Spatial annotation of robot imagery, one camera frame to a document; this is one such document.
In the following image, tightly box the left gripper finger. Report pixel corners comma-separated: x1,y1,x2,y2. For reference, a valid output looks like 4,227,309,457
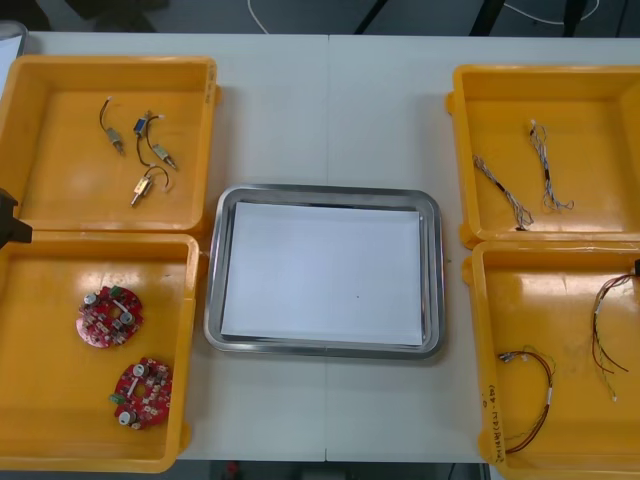
0,216,34,248
0,188,20,221

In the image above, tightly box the round red circuit board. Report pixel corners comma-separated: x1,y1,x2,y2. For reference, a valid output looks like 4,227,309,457
75,283,145,347
108,356,174,431

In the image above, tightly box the metal solenoid with black cable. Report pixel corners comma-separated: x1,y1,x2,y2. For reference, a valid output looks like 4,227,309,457
129,167,172,207
98,96,125,157
135,132,180,172

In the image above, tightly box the blue-white twisted wire harness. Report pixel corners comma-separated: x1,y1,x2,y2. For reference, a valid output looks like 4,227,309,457
528,119,576,212
472,154,534,233

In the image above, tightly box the blue label solenoid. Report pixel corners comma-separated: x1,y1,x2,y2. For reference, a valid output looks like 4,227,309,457
132,110,167,139

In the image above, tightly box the yellow-orange plastic bin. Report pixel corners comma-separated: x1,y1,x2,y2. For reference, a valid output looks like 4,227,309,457
0,232,202,475
446,63,640,250
0,54,222,237
462,241,640,480

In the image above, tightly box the white panel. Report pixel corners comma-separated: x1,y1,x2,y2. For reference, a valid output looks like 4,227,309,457
0,19,29,69

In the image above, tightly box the steel tray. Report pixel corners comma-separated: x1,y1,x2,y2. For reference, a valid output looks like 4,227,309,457
203,183,449,357

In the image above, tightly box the white paper sheet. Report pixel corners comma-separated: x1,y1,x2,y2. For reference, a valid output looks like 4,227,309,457
221,201,427,347

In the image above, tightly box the white floor cable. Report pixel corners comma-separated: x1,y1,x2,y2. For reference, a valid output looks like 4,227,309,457
247,0,272,34
502,0,602,25

